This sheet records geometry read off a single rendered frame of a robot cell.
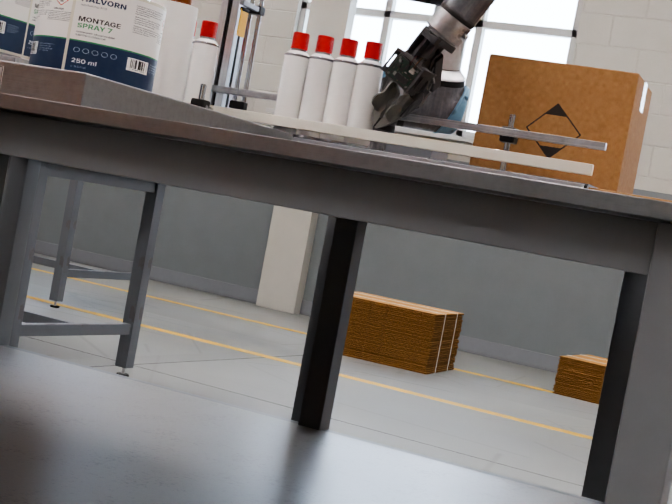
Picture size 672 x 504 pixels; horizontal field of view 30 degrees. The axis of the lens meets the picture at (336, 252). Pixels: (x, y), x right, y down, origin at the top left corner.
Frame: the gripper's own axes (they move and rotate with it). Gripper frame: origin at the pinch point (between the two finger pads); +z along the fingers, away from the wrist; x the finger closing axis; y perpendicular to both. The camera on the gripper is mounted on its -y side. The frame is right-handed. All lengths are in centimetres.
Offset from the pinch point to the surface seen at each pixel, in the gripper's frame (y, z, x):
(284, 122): 4.5, 11.6, -13.9
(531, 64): -19.2, -26.0, 10.3
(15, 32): 47, 23, -45
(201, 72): 2.8, 15.7, -36.1
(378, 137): 4.5, 1.6, 3.5
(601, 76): -20.1, -32.6, 22.7
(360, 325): -388, 141, -93
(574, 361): -435, 87, -4
